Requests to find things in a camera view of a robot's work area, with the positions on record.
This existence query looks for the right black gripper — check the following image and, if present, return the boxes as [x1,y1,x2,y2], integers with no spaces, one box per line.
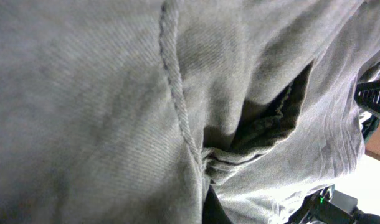
[287,185,380,224]

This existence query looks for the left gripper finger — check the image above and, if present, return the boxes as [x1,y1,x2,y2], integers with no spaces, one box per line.
[202,185,232,224]

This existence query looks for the grey cargo shorts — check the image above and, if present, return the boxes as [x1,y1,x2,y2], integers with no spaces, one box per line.
[0,0,380,223]

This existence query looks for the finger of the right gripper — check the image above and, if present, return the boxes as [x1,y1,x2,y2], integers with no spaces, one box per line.
[354,80,380,119]

